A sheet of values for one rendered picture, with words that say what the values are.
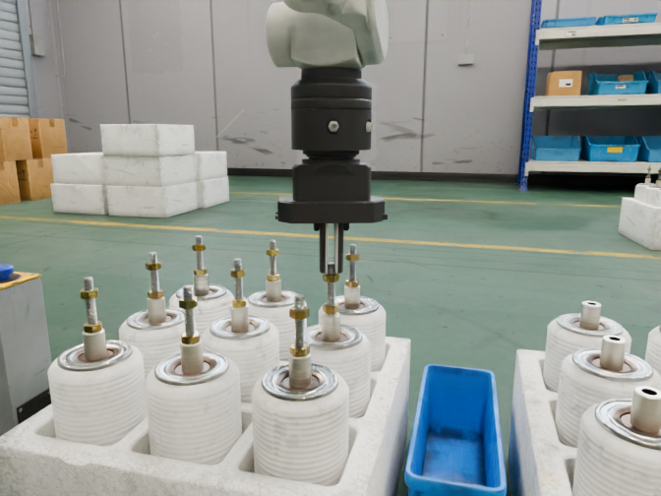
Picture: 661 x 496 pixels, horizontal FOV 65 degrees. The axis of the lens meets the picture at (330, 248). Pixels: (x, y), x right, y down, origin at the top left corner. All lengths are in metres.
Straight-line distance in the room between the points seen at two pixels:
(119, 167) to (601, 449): 3.10
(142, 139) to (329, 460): 2.84
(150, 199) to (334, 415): 2.82
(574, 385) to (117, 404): 0.48
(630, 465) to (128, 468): 0.44
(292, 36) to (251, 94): 5.59
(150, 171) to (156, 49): 3.72
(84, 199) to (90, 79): 3.97
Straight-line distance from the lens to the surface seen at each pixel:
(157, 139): 3.17
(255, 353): 0.63
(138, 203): 3.29
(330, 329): 0.61
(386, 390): 0.67
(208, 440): 0.56
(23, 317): 0.75
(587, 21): 4.93
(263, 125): 6.08
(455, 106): 5.56
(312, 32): 0.56
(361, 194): 0.56
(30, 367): 0.77
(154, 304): 0.70
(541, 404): 0.68
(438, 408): 0.91
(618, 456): 0.49
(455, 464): 0.86
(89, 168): 3.52
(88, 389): 0.60
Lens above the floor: 0.49
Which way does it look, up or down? 13 degrees down
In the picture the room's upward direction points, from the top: straight up
